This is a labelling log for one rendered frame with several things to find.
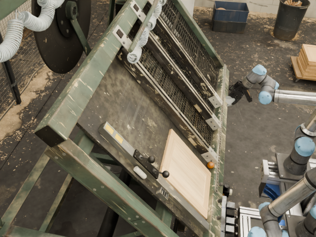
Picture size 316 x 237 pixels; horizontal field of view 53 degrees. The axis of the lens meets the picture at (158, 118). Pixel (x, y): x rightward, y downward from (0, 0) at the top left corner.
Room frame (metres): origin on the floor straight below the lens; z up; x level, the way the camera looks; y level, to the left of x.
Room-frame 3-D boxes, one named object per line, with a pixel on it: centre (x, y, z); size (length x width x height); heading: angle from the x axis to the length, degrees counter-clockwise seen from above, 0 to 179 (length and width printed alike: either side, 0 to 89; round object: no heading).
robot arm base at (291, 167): (1.42, -0.95, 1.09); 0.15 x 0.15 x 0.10
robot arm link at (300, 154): (1.42, -0.95, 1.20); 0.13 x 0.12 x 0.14; 160
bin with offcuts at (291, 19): (5.48, -2.25, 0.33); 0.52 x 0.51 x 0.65; 173
